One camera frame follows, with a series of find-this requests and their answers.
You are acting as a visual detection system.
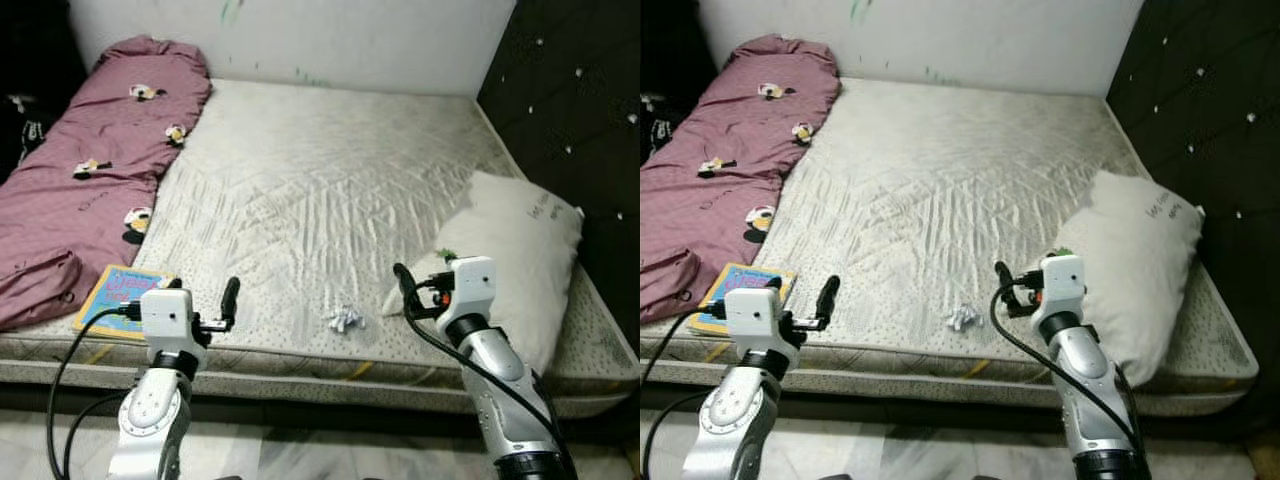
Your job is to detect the brown shaggy rug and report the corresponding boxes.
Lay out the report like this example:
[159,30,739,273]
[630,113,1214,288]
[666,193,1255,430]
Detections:
[1245,430,1280,480]

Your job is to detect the white quilted mattress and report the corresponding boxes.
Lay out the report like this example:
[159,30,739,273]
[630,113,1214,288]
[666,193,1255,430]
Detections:
[640,78,1261,393]
[0,78,641,393]

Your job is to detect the purple duvet with cartoon print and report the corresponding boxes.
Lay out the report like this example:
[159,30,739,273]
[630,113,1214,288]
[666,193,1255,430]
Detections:
[640,35,841,323]
[0,36,213,333]

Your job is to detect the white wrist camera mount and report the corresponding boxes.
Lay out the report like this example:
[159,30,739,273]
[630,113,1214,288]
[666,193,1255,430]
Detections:
[140,288,206,351]
[440,256,498,336]
[1038,254,1088,331]
[722,287,791,351]

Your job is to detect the dotted fabric bed base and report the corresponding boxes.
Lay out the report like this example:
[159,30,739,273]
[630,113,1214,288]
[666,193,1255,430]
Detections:
[0,358,641,416]
[640,358,1259,416]

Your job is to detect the black tufted headboard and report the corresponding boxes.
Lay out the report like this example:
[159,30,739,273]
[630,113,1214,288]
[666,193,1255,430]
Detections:
[477,0,641,351]
[1105,0,1280,401]

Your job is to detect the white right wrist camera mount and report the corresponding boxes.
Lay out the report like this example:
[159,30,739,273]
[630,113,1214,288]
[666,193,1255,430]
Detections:
[1038,254,1088,331]
[440,256,498,336]

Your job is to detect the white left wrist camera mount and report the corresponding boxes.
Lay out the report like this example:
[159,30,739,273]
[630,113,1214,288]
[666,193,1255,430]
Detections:
[722,287,791,351]
[140,288,206,351]

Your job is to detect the black bed frame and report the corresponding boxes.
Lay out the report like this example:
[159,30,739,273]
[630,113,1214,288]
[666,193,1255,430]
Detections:
[0,383,641,449]
[640,383,1261,446]

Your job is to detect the white pillow with tree print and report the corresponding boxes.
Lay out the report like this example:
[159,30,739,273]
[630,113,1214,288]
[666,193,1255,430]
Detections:
[1060,170,1206,389]
[383,170,585,376]

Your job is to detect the colourful children's book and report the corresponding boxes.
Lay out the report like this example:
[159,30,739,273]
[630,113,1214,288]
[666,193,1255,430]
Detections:
[688,262,798,336]
[72,264,179,341]

